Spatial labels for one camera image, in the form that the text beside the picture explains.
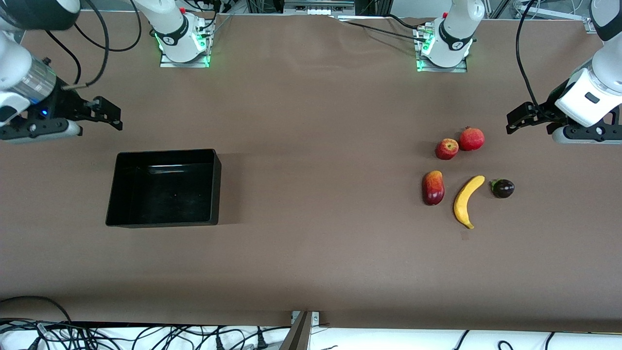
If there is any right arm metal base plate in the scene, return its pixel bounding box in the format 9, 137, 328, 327
159, 22, 211, 68

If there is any red yellow mango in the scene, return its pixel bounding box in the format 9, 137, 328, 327
422, 170, 445, 206

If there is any dark angled post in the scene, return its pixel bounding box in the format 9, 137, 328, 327
278, 311, 312, 350

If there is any aluminium frame profile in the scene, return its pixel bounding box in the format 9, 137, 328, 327
505, 0, 605, 34

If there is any red pomegranate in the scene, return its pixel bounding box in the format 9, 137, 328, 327
459, 126, 485, 152

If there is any black plastic box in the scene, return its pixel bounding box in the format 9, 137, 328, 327
105, 149, 222, 228

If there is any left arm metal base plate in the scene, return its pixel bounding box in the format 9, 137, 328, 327
415, 24, 468, 73

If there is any dark purple eggplant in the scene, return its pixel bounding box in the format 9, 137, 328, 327
489, 178, 515, 199

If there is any red yellow apple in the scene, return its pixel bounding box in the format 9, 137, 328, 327
435, 138, 459, 160

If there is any brown table cover sheet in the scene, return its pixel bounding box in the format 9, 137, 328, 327
0, 10, 622, 333

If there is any silver metal bracket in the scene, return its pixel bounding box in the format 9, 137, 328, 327
291, 311, 320, 327

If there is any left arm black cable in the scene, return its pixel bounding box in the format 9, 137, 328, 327
515, 0, 553, 115

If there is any yellow banana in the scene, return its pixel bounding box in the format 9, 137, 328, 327
453, 175, 485, 229

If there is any thick black cable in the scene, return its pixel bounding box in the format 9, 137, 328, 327
61, 0, 110, 89

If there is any white power strip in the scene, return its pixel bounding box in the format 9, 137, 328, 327
284, 0, 355, 16

